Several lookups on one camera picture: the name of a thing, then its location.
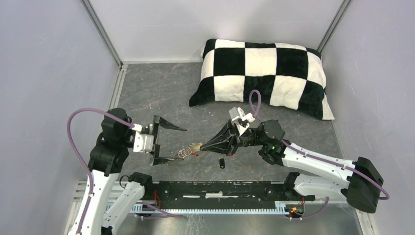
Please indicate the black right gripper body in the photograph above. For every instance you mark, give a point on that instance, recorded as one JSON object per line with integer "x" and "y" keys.
{"x": 245, "y": 139}

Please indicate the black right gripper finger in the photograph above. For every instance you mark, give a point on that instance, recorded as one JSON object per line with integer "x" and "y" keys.
{"x": 218, "y": 140}
{"x": 220, "y": 150}

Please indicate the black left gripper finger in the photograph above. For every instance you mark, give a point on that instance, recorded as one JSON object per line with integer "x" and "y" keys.
{"x": 168, "y": 125}
{"x": 165, "y": 160}

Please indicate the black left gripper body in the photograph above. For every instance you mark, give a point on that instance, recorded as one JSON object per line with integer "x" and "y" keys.
{"x": 155, "y": 149}

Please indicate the black key tag white label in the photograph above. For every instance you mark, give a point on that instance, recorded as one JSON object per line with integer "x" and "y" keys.
{"x": 222, "y": 163}

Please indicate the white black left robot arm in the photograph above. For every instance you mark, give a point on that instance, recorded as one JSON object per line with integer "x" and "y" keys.
{"x": 119, "y": 134}

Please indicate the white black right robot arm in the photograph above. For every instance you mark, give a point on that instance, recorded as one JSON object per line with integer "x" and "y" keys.
{"x": 358, "y": 182}

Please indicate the black and white checkered pillow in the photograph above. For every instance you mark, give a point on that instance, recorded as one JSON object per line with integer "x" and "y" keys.
{"x": 277, "y": 74}

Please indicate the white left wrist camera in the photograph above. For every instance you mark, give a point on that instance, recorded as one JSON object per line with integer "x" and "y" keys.
{"x": 143, "y": 140}

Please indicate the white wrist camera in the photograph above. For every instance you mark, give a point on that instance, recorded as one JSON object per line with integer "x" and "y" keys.
{"x": 143, "y": 140}
{"x": 241, "y": 119}

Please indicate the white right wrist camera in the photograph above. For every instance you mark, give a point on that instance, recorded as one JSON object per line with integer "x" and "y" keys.
{"x": 241, "y": 119}

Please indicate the black mounting base rail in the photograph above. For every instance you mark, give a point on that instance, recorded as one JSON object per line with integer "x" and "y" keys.
{"x": 229, "y": 195}

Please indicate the white toothed cable duct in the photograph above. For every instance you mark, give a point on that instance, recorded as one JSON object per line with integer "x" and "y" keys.
{"x": 140, "y": 208}

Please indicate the aluminium frame post left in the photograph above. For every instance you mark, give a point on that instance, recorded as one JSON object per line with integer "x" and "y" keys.
{"x": 87, "y": 4}

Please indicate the aluminium frame post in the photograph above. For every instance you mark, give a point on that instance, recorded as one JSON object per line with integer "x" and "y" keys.
{"x": 87, "y": 4}
{"x": 333, "y": 24}

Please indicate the aluminium frame post right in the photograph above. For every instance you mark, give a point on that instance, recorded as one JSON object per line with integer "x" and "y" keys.
{"x": 333, "y": 24}

